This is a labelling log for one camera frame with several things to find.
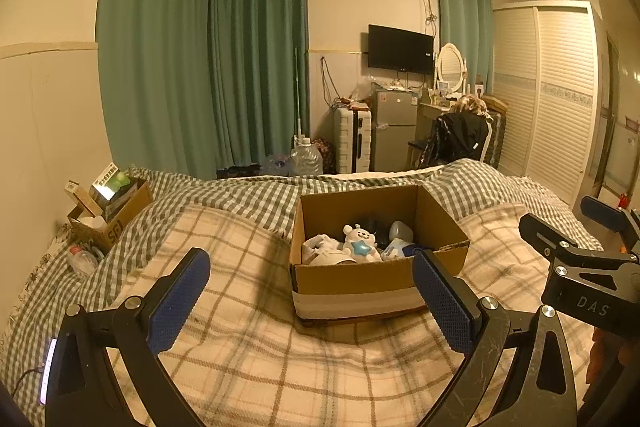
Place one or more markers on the white plush toy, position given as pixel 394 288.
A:
pixel 361 239

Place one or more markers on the black wall television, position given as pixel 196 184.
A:
pixel 400 49

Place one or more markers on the white cloth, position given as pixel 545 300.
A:
pixel 320 247

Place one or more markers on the wide green curtain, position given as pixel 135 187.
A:
pixel 150 42

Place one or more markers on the beige carton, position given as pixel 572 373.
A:
pixel 82 199

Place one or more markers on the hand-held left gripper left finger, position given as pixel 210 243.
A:
pixel 177 302

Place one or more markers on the white tape roll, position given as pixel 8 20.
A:
pixel 335 259

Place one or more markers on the narrow light green curtain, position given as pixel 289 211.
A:
pixel 462 22

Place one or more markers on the white dressing table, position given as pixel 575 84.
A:
pixel 432 117

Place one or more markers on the large clear water jug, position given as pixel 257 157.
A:
pixel 306 159

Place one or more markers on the white oval mirror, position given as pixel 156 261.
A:
pixel 450 67

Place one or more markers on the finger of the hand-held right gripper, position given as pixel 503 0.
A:
pixel 602 212
pixel 537 229

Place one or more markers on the white suitcase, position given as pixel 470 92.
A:
pixel 350 139

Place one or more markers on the small printed cardboard box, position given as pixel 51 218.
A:
pixel 117 227

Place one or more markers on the grey small fridge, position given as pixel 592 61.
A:
pixel 395 132

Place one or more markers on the red fire extinguisher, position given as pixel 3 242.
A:
pixel 623 202

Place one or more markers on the smartphone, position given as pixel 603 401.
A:
pixel 48 372

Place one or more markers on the green carton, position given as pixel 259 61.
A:
pixel 112 182

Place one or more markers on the green checked duvet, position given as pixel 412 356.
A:
pixel 225 197

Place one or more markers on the green corner curtain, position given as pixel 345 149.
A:
pixel 257 57

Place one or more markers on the clear plastic bottle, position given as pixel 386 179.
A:
pixel 82 262

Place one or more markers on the brown cardboard box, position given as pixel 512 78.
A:
pixel 360 282

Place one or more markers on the dark patterned bag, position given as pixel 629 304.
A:
pixel 324 154

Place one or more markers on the blue and white bottle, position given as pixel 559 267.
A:
pixel 400 234

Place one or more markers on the beige plaid blanket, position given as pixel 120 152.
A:
pixel 250 307

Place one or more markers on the black jacket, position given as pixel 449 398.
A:
pixel 457 134

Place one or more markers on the white louvred wardrobe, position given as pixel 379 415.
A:
pixel 545 107

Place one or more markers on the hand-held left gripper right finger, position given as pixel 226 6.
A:
pixel 442 302

